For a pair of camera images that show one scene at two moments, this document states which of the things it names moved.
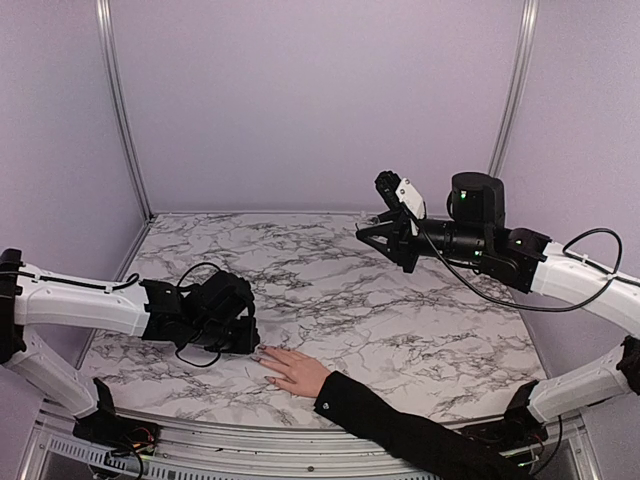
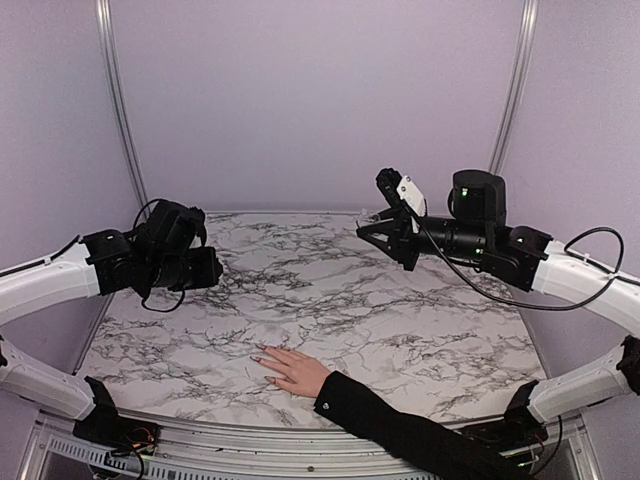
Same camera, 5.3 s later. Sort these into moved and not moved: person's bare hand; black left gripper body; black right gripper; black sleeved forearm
Moved: black left gripper body
Not moved: black right gripper; black sleeved forearm; person's bare hand
